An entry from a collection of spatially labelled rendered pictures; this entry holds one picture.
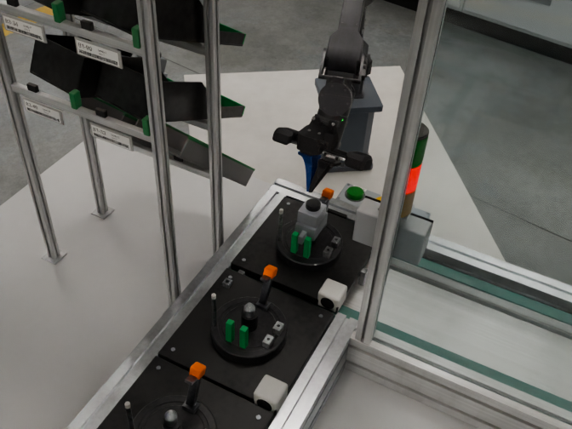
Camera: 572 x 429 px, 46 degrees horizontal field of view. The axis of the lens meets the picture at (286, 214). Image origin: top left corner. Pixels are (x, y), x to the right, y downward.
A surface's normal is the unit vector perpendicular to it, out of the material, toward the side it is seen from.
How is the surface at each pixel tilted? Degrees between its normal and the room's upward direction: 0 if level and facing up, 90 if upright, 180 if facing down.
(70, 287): 0
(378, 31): 0
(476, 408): 90
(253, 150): 0
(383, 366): 90
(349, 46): 14
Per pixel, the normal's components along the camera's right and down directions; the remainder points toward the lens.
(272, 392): 0.04, -0.73
